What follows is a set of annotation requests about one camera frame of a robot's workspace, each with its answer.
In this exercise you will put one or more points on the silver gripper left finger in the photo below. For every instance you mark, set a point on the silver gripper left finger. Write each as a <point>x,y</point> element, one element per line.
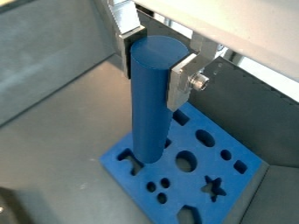
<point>129,31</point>

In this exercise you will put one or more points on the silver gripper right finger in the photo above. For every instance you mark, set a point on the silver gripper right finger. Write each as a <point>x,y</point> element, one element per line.
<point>185,76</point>

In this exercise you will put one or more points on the blue cylinder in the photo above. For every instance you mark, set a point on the blue cylinder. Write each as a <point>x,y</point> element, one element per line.
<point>153,54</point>

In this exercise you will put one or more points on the blue shape sorting board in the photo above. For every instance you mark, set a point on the blue shape sorting board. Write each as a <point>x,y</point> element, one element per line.
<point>203,181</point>

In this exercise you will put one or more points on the black curved cradle stand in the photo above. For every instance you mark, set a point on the black curved cradle stand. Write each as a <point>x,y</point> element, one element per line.
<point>12,212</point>

